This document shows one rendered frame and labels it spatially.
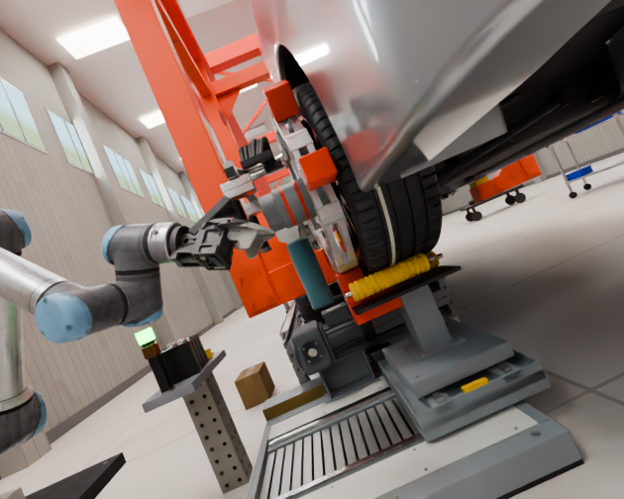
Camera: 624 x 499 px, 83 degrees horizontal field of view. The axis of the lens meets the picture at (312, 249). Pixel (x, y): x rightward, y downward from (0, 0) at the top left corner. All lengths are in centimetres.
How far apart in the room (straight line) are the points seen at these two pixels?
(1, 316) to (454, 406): 127
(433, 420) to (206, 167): 135
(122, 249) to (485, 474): 92
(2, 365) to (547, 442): 144
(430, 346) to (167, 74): 162
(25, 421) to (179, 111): 132
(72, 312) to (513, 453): 94
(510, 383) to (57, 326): 104
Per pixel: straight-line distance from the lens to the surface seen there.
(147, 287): 85
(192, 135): 180
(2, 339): 137
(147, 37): 207
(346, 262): 106
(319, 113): 96
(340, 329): 147
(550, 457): 104
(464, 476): 98
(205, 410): 147
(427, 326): 122
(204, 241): 74
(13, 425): 147
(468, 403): 109
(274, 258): 164
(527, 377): 114
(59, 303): 76
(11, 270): 93
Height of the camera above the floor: 65
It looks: 2 degrees up
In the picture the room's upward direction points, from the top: 24 degrees counter-clockwise
